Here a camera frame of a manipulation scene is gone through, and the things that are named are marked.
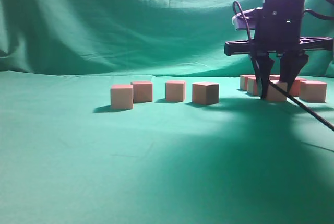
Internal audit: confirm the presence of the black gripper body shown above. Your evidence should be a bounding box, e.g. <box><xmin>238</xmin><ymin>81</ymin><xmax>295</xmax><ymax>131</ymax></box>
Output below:
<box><xmin>224</xmin><ymin>10</ymin><xmax>333</xmax><ymax>56</ymax></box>

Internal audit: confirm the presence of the pink cube column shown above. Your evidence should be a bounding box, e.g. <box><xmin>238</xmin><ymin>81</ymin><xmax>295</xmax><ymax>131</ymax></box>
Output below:
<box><xmin>269</xmin><ymin>74</ymin><xmax>280</xmax><ymax>81</ymax></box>
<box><xmin>165</xmin><ymin>80</ymin><xmax>186</xmax><ymax>102</ymax></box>
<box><xmin>131</xmin><ymin>80</ymin><xmax>153</xmax><ymax>103</ymax></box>
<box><xmin>299</xmin><ymin>80</ymin><xmax>327</xmax><ymax>103</ymax></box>
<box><xmin>110</xmin><ymin>85</ymin><xmax>133</xmax><ymax>110</ymax></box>
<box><xmin>266</xmin><ymin>80</ymin><xmax>288</xmax><ymax>102</ymax></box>
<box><xmin>192</xmin><ymin>81</ymin><xmax>220</xmax><ymax>105</ymax></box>
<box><xmin>240</xmin><ymin>74</ymin><xmax>255</xmax><ymax>91</ymax></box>
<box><xmin>247</xmin><ymin>77</ymin><xmax>258</xmax><ymax>96</ymax></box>

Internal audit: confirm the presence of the black camera cable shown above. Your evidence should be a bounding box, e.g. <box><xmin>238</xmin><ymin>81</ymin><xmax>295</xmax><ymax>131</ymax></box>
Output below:
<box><xmin>232</xmin><ymin>1</ymin><xmax>334</xmax><ymax>132</ymax></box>

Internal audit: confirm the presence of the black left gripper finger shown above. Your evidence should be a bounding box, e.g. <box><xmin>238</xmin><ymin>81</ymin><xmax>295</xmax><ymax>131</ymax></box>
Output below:
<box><xmin>250</xmin><ymin>54</ymin><xmax>274</xmax><ymax>99</ymax></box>

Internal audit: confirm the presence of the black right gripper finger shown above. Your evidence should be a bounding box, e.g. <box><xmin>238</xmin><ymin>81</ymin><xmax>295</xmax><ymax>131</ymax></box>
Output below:
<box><xmin>280</xmin><ymin>51</ymin><xmax>308</xmax><ymax>92</ymax></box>

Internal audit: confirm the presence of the green cloth backdrop and cover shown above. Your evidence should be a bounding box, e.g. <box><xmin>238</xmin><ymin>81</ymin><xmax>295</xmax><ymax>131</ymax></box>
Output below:
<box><xmin>1</xmin><ymin>0</ymin><xmax>333</xmax><ymax>223</ymax></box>

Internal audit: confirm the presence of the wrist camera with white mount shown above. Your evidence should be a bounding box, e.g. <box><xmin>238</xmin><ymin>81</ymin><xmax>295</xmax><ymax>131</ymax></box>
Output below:
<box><xmin>231</xmin><ymin>7</ymin><xmax>263</xmax><ymax>31</ymax></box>

